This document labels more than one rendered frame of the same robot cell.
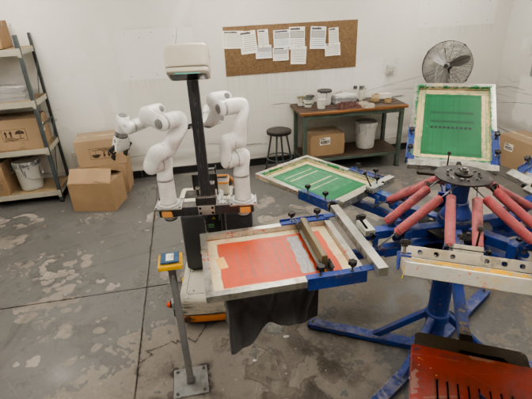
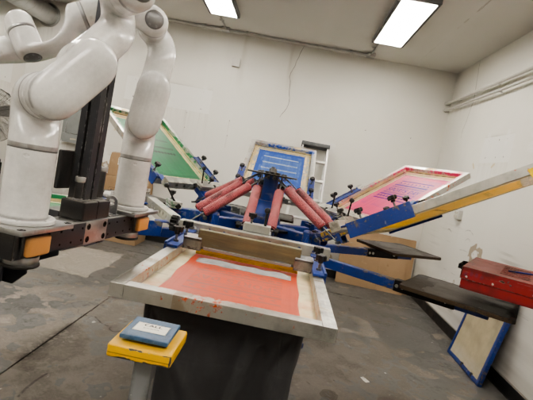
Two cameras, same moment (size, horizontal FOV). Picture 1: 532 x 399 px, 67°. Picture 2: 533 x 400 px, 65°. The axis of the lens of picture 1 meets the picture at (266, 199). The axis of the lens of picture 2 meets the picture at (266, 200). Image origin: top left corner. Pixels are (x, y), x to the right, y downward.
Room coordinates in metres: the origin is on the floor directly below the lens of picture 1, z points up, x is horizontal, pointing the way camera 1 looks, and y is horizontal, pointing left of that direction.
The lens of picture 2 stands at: (1.47, 1.33, 1.35)
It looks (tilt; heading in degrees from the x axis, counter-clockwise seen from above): 5 degrees down; 283
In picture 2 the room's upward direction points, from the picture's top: 11 degrees clockwise
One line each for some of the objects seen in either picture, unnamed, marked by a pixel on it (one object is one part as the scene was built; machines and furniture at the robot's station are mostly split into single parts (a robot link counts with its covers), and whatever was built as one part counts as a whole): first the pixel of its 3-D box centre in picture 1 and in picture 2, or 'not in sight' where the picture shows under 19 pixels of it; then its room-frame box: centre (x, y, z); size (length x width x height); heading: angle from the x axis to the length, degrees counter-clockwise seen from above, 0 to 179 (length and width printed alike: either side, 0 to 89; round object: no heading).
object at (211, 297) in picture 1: (275, 254); (239, 273); (1.82, -0.04, 0.97); 0.79 x 0.58 x 0.04; 100
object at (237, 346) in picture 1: (275, 315); not in sight; (1.61, -0.02, 0.74); 0.46 x 0.04 x 0.42; 100
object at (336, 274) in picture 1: (336, 277); (316, 271); (1.59, -0.33, 0.98); 0.30 x 0.05 x 0.07; 100
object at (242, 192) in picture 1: (241, 186); (127, 182); (2.19, 0.14, 1.21); 0.16 x 0.13 x 0.15; 2
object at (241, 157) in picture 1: (238, 162); (139, 133); (2.17, 0.14, 1.37); 0.13 x 0.10 x 0.16; 123
